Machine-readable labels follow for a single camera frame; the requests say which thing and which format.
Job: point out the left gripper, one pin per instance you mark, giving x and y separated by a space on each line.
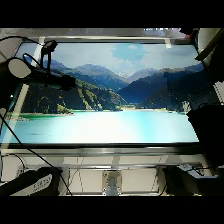
63 82

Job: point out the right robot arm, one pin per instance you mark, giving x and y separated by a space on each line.
186 183

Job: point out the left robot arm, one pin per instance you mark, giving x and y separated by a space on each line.
20 68

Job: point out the silver frame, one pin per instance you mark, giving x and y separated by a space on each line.
112 181

